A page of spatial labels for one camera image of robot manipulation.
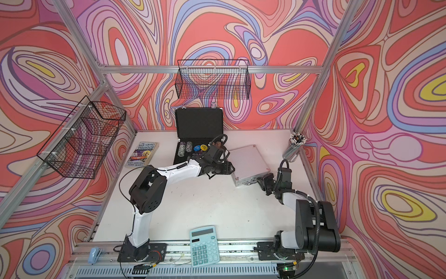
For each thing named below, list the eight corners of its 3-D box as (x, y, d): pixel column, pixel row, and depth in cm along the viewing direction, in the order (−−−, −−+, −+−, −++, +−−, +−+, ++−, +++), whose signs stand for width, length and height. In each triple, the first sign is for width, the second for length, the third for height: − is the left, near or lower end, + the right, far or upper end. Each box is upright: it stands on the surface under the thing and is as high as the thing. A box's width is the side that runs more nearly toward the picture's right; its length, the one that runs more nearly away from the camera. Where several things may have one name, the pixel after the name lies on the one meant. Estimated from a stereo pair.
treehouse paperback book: (129, 171, 106) (124, 164, 100) (143, 147, 118) (139, 140, 113) (150, 173, 105) (146, 167, 99) (161, 149, 117) (158, 142, 112)
